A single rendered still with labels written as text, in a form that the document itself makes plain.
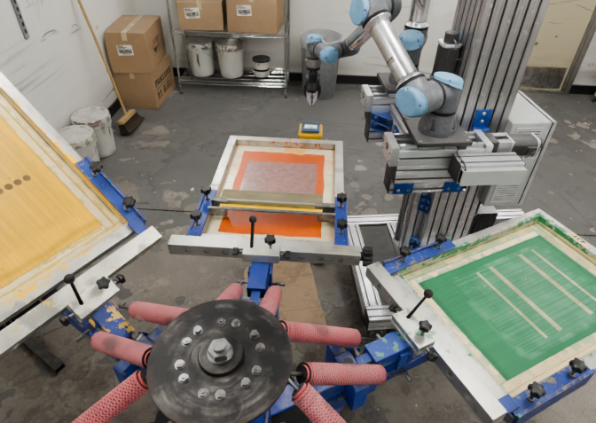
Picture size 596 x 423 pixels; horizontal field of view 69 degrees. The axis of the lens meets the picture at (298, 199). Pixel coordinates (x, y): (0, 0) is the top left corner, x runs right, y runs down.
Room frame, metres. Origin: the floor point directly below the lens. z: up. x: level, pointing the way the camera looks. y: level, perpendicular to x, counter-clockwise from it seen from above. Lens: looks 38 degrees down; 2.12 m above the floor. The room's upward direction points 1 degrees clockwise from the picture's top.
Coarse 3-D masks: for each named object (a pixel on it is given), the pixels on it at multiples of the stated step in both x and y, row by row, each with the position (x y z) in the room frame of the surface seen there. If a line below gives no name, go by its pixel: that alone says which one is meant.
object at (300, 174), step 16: (288, 160) 1.79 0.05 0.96; (304, 160) 1.79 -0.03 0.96; (320, 160) 1.80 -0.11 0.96; (288, 176) 1.65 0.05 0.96; (304, 176) 1.65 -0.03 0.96; (320, 176) 1.65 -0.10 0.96; (304, 192) 1.53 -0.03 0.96; (320, 192) 1.53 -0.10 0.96; (272, 224) 1.31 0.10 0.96; (288, 224) 1.31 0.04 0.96; (304, 224) 1.31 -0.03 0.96; (320, 224) 1.31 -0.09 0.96
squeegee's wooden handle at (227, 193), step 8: (224, 192) 1.38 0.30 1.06; (232, 192) 1.38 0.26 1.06; (240, 192) 1.38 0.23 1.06; (248, 192) 1.38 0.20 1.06; (256, 192) 1.38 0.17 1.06; (264, 192) 1.38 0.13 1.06; (272, 192) 1.38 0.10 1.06; (280, 192) 1.38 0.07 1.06; (288, 192) 1.38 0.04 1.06; (224, 200) 1.34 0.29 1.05; (272, 200) 1.34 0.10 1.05; (280, 200) 1.34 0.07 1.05; (288, 200) 1.34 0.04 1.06; (296, 200) 1.34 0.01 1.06; (304, 200) 1.34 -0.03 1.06; (312, 200) 1.34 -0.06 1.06; (320, 200) 1.34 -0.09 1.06; (320, 208) 1.31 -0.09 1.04
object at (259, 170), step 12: (252, 156) 1.82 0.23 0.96; (264, 156) 1.82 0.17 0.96; (276, 156) 1.82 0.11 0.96; (240, 168) 1.70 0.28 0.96; (252, 168) 1.71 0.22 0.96; (264, 168) 1.71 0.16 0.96; (276, 168) 1.71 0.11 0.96; (240, 180) 1.61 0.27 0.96; (252, 180) 1.61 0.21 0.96; (264, 180) 1.61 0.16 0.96; (276, 180) 1.62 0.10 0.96; (228, 216) 1.35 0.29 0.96; (240, 216) 1.35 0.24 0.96; (264, 216) 1.36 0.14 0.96; (228, 228) 1.28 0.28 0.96; (240, 228) 1.28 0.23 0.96; (264, 228) 1.29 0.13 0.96
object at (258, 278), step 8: (256, 264) 1.01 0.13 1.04; (264, 264) 1.01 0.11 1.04; (256, 272) 0.97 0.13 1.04; (264, 272) 0.97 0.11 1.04; (248, 280) 0.94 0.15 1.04; (256, 280) 0.94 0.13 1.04; (264, 280) 0.94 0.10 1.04; (248, 288) 0.91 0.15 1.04; (256, 288) 0.90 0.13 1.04; (264, 288) 0.90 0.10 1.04; (248, 296) 0.91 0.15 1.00
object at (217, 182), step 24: (240, 144) 1.92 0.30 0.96; (264, 144) 1.91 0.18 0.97; (288, 144) 1.91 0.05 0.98; (312, 144) 1.90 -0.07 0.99; (336, 144) 1.89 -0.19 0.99; (336, 168) 1.67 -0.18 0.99; (216, 192) 1.47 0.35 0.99; (336, 192) 1.49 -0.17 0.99; (288, 240) 1.18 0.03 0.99; (312, 240) 1.18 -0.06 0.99
